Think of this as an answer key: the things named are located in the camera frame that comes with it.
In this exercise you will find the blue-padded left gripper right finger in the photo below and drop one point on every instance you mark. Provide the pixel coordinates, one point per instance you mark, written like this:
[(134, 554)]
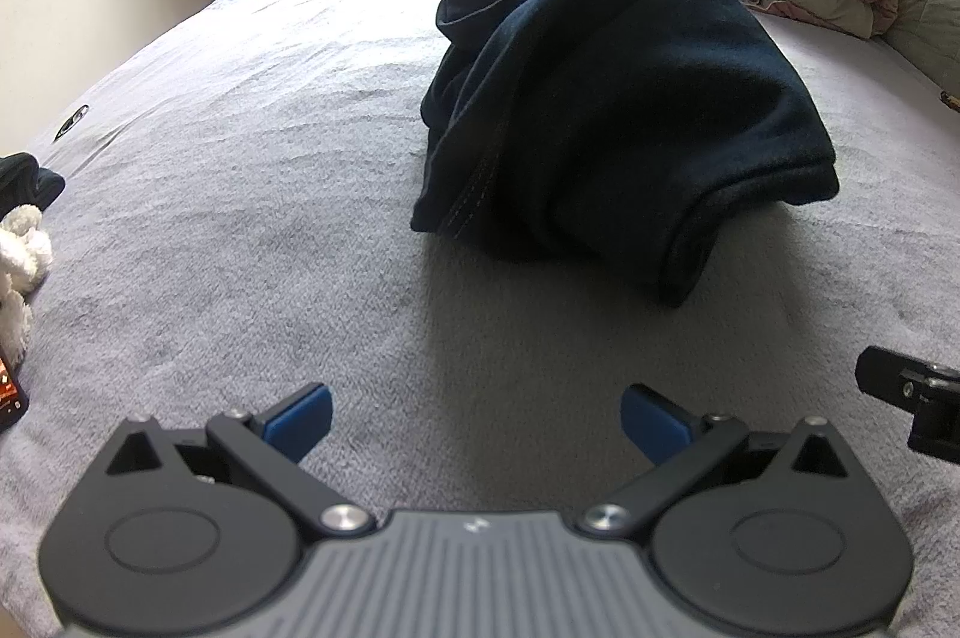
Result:
[(684, 451)]

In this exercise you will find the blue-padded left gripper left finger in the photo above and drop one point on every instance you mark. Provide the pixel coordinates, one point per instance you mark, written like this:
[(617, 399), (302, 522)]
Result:
[(262, 453)]

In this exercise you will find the dark blue jeans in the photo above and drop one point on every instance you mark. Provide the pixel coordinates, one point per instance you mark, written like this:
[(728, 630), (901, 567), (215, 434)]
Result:
[(615, 136)]

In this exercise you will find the smartphone with lit screen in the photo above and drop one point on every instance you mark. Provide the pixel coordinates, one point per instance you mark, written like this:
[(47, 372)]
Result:
[(14, 403)]

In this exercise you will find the small brown object on bed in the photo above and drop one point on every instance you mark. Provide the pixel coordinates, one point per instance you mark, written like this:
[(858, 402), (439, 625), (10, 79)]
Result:
[(950, 100)]

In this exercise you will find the white plush garment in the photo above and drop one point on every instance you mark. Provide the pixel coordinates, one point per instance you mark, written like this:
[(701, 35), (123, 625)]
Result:
[(26, 259)]

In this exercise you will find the dark garment at bed edge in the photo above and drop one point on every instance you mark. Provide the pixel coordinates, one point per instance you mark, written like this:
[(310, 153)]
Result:
[(23, 181)]

